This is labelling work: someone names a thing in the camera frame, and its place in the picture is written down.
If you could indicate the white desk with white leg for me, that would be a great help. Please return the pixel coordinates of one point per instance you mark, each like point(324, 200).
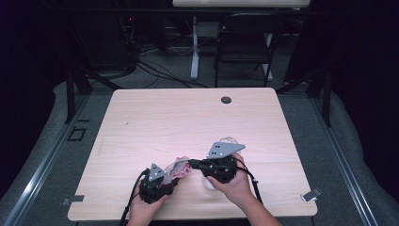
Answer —
point(238, 3)

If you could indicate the person's left hand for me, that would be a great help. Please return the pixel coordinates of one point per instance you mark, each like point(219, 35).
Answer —
point(144, 210)

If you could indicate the pink and white plastic bag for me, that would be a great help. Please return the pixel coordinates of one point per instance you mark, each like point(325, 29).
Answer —
point(177, 169)

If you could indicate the metal floor rail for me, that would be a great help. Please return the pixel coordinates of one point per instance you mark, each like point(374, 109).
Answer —
point(345, 169)
point(37, 175)

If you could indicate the black equipment box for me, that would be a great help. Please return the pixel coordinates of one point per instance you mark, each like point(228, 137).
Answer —
point(113, 40)

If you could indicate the grey and white tape strip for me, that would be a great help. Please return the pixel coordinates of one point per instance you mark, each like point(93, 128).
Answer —
point(311, 194)

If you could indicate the black folding chair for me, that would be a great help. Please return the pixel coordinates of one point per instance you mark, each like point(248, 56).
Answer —
point(247, 37)

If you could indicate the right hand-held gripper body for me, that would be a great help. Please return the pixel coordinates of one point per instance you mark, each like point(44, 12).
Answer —
point(224, 169)

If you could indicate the black metal stand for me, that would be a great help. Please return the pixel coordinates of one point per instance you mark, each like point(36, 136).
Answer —
point(326, 94)
point(70, 94)

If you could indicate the person's right hand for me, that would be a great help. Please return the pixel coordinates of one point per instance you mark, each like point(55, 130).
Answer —
point(238, 188)

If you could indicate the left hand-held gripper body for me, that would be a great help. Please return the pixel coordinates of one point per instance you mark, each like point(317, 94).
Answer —
point(153, 188)

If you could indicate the round jar lid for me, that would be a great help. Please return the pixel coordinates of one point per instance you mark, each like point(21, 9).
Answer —
point(228, 139)

